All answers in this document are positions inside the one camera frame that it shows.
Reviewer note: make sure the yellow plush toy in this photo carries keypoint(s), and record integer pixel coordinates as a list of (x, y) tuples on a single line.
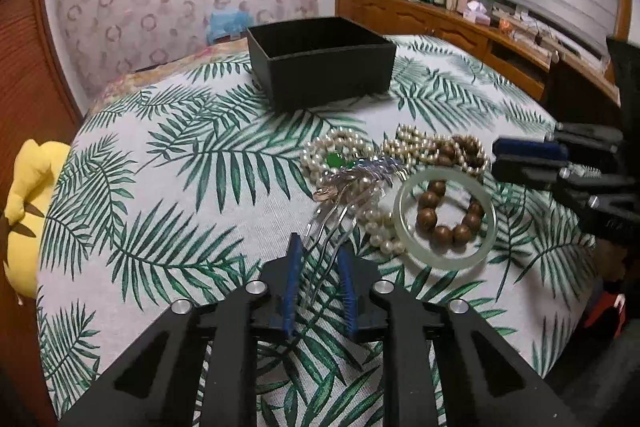
[(30, 187)]

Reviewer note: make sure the cream pearl strand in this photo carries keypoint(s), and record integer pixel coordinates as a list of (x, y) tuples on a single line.
[(410, 139)]

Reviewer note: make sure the light blue plush toy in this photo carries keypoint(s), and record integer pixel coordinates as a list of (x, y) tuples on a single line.
[(225, 24)]

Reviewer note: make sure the floral bed sheet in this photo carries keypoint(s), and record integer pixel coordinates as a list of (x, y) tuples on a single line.
[(150, 74)]

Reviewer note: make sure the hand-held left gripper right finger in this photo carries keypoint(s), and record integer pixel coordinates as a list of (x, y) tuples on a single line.
[(346, 292)]

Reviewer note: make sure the wooden cabinet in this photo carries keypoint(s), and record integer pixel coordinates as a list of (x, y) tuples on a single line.
[(400, 14)]

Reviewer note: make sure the pink tissue box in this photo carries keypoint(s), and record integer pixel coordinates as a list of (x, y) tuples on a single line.
[(477, 13)]

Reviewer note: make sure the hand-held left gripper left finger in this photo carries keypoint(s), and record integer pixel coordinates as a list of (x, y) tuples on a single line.
[(292, 287)]

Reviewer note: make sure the pale green jade bangle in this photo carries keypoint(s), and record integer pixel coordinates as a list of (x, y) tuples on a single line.
[(400, 214)]

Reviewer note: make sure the silver hair comb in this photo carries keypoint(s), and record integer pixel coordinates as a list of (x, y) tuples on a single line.
[(360, 174)]

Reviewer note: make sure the black storage box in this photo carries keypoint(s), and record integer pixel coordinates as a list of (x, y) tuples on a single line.
[(325, 77)]

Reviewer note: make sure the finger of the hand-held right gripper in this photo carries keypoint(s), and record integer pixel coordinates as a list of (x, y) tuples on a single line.
[(525, 171), (530, 148)]

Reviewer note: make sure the red and black object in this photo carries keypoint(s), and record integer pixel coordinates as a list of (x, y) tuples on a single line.
[(595, 314)]

